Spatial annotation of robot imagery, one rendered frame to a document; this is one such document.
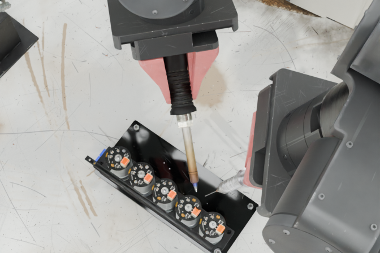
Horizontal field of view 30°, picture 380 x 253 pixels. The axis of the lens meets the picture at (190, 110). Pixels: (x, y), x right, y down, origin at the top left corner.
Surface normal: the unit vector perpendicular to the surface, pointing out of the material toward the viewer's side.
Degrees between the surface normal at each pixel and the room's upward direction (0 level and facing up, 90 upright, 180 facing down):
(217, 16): 29
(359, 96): 8
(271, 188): 19
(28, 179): 0
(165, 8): 61
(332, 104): 70
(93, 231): 0
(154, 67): 82
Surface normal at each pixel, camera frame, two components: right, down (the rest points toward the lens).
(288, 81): 0.34, -0.28
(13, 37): 0.77, 0.60
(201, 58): 0.18, 0.87
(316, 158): -0.63, -0.66
